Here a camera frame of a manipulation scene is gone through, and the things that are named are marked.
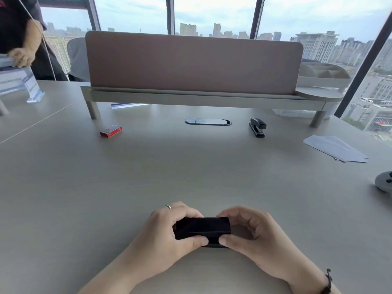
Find person's right hand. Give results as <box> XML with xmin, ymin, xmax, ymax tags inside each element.
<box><xmin>216</xmin><ymin>206</ymin><xmax>310</xmax><ymax>284</ymax></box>

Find person's left hand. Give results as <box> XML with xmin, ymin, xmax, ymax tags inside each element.
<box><xmin>132</xmin><ymin>201</ymin><xmax>209</xmax><ymax>268</ymax></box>

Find black rectangular case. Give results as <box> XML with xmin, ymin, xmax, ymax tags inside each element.
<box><xmin>174</xmin><ymin>217</ymin><xmax>231</xmax><ymax>248</ymax></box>

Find person's left forearm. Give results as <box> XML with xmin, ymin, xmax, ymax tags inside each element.
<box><xmin>78</xmin><ymin>240</ymin><xmax>172</xmax><ymax>294</ymax></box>

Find person's right forearm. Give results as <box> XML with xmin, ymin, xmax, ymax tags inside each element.
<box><xmin>288</xmin><ymin>258</ymin><xmax>342</xmax><ymax>294</ymax></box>

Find black stapler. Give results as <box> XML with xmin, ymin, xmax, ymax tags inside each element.
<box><xmin>249</xmin><ymin>118</ymin><xmax>267</xmax><ymax>138</ymax></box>

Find white paper sheets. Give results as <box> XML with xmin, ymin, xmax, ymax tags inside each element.
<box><xmin>303</xmin><ymin>135</ymin><xmax>369</xmax><ymax>164</ymax></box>

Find red staple box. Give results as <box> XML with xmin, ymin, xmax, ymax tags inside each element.
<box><xmin>100</xmin><ymin>124</ymin><xmax>123</xmax><ymax>138</ymax></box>

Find grey desk shelf riser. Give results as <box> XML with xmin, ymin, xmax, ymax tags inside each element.
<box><xmin>80</xmin><ymin>85</ymin><xmax>345</xmax><ymax>128</ymax></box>

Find blue and white leaflet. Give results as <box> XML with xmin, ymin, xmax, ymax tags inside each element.
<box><xmin>110</xmin><ymin>102</ymin><xmax>148</xmax><ymax>110</ymax></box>

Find grey round controller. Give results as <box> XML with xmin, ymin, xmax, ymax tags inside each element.
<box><xmin>374</xmin><ymin>171</ymin><xmax>392</xmax><ymax>192</ymax></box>

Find pink desk divider screen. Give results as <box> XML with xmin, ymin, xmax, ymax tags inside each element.
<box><xmin>85</xmin><ymin>30</ymin><xmax>304</xmax><ymax>95</ymax></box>

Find white desk organiser tray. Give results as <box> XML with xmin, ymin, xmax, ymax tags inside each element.
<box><xmin>296</xmin><ymin>62</ymin><xmax>351</xmax><ymax>89</ymax></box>

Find grey office chair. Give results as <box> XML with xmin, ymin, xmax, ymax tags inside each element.
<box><xmin>66</xmin><ymin>37</ymin><xmax>91</xmax><ymax>82</ymax></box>

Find clear acrylic sign holder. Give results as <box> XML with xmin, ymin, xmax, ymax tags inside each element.
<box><xmin>0</xmin><ymin>67</ymin><xmax>45</xmax><ymax>104</ymax></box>

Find white flat box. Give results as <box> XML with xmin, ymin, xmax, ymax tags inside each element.
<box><xmin>0</xmin><ymin>53</ymin><xmax>16</xmax><ymax>71</ymax></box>

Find dark wrist bracelet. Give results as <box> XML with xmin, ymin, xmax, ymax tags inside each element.
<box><xmin>319</xmin><ymin>268</ymin><xmax>333</xmax><ymax>294</ymax></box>

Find black oval cable grommet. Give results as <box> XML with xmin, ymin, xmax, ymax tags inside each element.
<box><xmin>185</xmin><ymin>118</ymin><xmax>232</xmax><ymax>127</ymax></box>

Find dark window frame post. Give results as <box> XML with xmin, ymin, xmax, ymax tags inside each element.
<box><xmin>333</xmin><ymin>18</ymin><xmax>392</xmax><ymax>118</ymax></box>
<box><xmin>166</xmin><ymin>0</ymin><xmax>175</xmax><ymax>35</ymax></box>
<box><xmin>249</xmin><ymin>0</ymin><xmax>266</xmax><ymax>40</ymax></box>
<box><xmin>83</xmin><ymin>0</ymin><xmax>102</xmax><ymax>31</ymax></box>

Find thin white cable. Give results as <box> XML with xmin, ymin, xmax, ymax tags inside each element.
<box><xmin>16</xmin><ymin>0</ymin><xmax>57</xmax><ymax>80</ymax></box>

